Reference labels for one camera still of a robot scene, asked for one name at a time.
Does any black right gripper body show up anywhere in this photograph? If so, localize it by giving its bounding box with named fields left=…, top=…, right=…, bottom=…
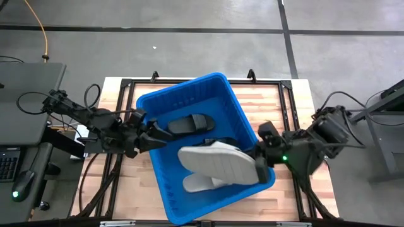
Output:
left=257, top=140, right=287, bottom=167

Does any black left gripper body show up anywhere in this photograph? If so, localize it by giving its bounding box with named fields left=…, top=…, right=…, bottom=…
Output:
left=121, top=118, right=151, bottom=159

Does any white slide sandal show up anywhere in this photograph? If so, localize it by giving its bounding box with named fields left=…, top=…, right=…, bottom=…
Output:
left=177, top=140, right=260, bottom=186
left=182, top=172, right=230, bottom=194

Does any blue plastic bin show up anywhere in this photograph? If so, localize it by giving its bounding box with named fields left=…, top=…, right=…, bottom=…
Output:
left=136, top=72, right=276, bottom=226

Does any wooden table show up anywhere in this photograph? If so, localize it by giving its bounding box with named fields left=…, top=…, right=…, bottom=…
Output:
left=71, top=69, right=340, bottom=221

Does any grey side desk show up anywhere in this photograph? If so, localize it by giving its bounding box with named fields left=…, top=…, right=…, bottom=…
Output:
left=0, top=61, right=85, bottom=225

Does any black side desk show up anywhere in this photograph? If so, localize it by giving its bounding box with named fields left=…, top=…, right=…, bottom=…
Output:
left=350, top=78, right=404, bottom=185

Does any black computer mouse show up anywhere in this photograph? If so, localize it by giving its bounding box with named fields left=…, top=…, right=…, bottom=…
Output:
left=11, top=170, right=36, bottom=202

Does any black keyboard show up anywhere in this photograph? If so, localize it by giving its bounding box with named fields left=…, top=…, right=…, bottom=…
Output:
left=0, top=148, right=21, bottom=183

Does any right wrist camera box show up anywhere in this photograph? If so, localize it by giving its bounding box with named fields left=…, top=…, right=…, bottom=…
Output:
left=258, top=120, right=282, bottom=143

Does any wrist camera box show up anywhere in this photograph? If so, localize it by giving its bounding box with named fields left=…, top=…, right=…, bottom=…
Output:
left=128, top=108, right=148, bottom=127
left=258, top=120, right=282, bottom=143

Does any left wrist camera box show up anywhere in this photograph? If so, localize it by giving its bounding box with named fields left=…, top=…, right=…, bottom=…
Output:
left=128, top=108, right=148, bottom=127

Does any silver metal bracket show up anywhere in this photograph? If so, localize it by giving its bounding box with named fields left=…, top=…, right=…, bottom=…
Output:
left=275, top=221, right=312, bottom=227
left=99, top=220, right=137, bottom=227

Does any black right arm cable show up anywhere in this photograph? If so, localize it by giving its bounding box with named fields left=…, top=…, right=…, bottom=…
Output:
left=317, top=90, right=404, bottom=127

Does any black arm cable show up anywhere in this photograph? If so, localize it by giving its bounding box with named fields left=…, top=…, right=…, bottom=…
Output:
left=16, top=83, right=102, bottom=116
left=317, top=90, right=404, bottom=127

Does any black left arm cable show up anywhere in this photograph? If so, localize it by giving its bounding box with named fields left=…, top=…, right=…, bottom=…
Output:
left=16, top=83, right=102, bottom=116

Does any orange cable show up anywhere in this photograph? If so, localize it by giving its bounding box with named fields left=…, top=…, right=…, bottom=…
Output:
left=23, top=0, right=51, bottom=62

